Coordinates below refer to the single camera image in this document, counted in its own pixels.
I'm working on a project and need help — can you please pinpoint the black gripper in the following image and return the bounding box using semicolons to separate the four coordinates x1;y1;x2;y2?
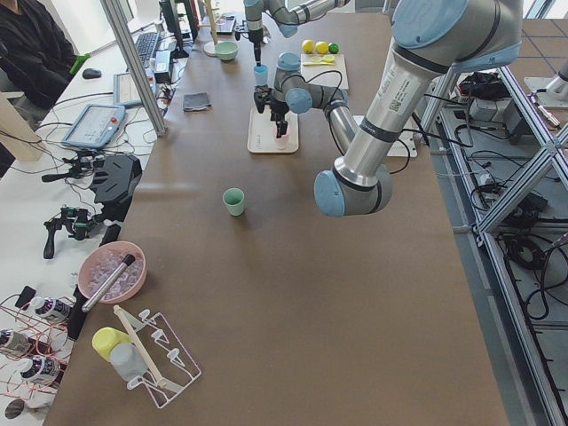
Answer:
253;86;288;138
247;18;263;67

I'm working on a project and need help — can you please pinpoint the pink plastic cup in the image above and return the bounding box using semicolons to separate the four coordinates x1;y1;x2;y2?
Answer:
274;132;289;150

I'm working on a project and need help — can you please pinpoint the blue plastic cup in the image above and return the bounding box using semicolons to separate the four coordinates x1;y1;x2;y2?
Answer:
253;64;268;86

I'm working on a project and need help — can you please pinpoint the green plastic cup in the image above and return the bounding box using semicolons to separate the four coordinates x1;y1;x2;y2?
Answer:
222;187;245;217

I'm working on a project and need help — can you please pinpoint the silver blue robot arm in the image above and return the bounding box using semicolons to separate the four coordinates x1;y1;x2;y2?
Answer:
254;0;523;217
243;0;350;66

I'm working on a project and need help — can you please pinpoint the cream bunny tray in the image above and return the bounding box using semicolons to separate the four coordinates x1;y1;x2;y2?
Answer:
247;106;299;154

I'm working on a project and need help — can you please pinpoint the mint green bowl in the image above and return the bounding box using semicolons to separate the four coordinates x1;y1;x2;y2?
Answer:
214;41;239;61

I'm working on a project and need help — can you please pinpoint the wooden cup stand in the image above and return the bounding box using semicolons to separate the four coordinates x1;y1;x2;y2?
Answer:
197;0;218;58

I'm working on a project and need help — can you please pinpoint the yellow lemon right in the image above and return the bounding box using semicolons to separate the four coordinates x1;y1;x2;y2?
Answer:
302;39;315;54

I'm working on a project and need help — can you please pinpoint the yellow lemon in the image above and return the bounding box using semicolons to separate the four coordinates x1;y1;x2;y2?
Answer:
314;41;329;55
302;39;315;54

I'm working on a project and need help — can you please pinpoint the yellow lemon middle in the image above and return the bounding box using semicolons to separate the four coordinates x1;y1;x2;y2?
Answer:
314;41;329;55

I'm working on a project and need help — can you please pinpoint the wooden cutting board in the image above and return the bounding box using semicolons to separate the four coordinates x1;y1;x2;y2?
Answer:
301;53;349;91

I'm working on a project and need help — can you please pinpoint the green lime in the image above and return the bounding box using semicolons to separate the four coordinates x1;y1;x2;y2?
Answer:
328;43;339;54

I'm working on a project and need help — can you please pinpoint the grey folded cloth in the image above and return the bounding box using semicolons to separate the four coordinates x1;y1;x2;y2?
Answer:
183;92;211;112

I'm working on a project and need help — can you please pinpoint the black monitor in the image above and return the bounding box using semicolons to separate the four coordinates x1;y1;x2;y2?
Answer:
159;0;189;59

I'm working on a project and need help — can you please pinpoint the black keyboard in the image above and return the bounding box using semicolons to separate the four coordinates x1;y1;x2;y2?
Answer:
135;32;160;67

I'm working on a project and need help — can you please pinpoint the blue teach pendant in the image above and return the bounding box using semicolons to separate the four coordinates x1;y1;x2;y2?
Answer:
61;104;126;148
113;69;158;108

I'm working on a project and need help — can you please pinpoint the black computer mouse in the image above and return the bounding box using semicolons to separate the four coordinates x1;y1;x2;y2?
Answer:
82;68;102;80

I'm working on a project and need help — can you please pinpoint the black stand plate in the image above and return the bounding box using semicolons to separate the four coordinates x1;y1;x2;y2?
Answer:
90;154;142;222

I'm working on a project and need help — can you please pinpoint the metal muddler tube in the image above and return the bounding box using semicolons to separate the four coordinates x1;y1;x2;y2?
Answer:
81;254;136;313

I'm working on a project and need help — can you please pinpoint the person in black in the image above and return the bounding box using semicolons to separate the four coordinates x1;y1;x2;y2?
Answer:
1;0;76;110

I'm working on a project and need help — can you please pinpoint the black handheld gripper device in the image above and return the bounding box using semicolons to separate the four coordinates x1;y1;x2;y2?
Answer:
43;206;104;259

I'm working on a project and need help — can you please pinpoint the pink bowl with ice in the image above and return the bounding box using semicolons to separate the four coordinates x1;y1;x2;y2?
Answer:
78;241;147;304

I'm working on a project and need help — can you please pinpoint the yellow cup on rack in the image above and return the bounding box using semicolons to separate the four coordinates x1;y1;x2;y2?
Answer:
91;327;131;362

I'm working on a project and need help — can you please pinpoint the clear cup on rack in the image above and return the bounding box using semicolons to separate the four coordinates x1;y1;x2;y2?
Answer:
109;343;148;382

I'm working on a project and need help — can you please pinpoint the small bottle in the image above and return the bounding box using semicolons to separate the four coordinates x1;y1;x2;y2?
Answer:
29;296;71;323

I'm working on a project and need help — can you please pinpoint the aluminium frame post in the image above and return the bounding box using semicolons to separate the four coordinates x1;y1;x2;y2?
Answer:
100;0;166;137

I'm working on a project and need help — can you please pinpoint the white wire cup rack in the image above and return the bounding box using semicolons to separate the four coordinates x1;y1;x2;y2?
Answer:
113;304;202;409

